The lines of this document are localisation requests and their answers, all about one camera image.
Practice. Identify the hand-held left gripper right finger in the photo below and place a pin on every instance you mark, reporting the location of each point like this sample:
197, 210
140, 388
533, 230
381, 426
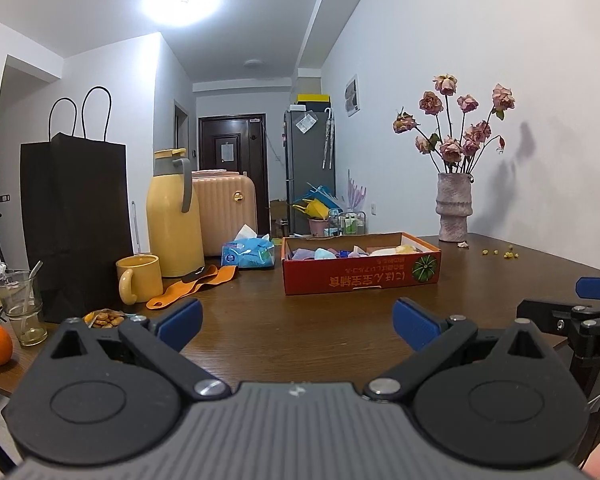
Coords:
415, 322

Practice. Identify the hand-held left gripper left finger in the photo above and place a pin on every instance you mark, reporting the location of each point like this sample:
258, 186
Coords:
182, 317

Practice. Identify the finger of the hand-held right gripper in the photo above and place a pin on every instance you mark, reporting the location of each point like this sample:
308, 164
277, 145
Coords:
540, 312
597, 287

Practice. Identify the yellow and white plush toy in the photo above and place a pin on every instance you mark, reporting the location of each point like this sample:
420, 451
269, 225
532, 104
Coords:
405, 249

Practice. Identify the red cardboard box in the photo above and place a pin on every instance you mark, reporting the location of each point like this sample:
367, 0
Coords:
360, 272

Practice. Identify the white wedge makeup sponge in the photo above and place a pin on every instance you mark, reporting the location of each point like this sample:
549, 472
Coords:
358, 248

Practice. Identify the light blue soft cloth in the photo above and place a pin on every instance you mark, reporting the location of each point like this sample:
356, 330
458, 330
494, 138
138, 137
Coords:
325, 254

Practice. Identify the purple cloth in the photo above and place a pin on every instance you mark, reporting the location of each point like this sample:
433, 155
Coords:
302, 254

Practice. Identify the yellow mug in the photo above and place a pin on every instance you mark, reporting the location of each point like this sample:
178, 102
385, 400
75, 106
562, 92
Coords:
140, 277

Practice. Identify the scattered yellow crumbs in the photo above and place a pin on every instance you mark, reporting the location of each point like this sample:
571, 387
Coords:
505, 253

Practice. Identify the clear snack packet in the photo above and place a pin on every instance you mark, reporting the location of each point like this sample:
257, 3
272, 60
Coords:
105, 318

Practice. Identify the blue wet wipes pack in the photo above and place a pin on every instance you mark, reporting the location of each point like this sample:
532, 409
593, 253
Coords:
247, 255

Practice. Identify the yellow thermos jug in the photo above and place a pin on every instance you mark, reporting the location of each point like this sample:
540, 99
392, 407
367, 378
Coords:
172, 220

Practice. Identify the peach ribbed suitcase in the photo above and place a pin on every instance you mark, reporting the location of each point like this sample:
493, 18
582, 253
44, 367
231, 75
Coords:
225, 210

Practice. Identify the rack with small bottles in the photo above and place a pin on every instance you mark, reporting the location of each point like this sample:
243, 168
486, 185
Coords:
351, 222

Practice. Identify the pink textured vase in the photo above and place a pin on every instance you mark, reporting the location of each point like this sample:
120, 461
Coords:
452, 207

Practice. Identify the pink bucket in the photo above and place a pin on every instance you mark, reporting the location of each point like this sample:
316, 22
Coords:
317, 226

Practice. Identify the purple dried flowers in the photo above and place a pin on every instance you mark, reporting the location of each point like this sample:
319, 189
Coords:
356, 195

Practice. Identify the black paper bag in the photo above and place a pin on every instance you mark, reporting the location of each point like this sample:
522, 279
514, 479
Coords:
75, 220

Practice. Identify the dark brown entrance door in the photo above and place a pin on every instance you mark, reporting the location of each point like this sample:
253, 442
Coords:
232, 180

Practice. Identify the yellow watering can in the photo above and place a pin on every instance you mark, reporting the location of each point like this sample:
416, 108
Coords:
312, 207

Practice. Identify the blue plastic item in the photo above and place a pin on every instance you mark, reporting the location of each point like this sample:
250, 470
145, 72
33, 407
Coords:
322, 195

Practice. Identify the glass cup with straw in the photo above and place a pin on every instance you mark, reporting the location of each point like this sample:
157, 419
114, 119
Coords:
22, 310

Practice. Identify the paper notice on door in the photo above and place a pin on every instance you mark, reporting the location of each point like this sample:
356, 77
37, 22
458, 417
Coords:
226, 152

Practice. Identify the dried pink rose bouquet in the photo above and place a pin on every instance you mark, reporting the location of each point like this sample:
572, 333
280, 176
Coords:
452, 147

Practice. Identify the grey refrigerator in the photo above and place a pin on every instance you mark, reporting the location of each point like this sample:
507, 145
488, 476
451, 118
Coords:
307, 175

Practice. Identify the inner room door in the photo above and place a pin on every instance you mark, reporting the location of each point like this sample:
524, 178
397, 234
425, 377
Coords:
181, 135

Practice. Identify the white folded umbrella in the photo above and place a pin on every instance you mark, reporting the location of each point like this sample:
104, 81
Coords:
328, 137

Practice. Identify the paper sheet on refrigerator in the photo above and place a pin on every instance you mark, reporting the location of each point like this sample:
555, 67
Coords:
305, 122

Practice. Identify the small white box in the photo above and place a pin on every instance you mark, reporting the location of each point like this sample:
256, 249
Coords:
300, 107

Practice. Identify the yellow box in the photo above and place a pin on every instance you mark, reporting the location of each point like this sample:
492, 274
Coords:
312, 97

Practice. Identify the small round ceiling lamp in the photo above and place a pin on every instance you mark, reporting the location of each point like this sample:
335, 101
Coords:
253, 62

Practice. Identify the bright ceiling lamp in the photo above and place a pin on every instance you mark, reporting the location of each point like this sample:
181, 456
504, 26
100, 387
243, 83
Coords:
180, 0

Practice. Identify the wall picture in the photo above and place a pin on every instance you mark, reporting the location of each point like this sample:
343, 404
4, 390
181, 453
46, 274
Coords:
351, 92

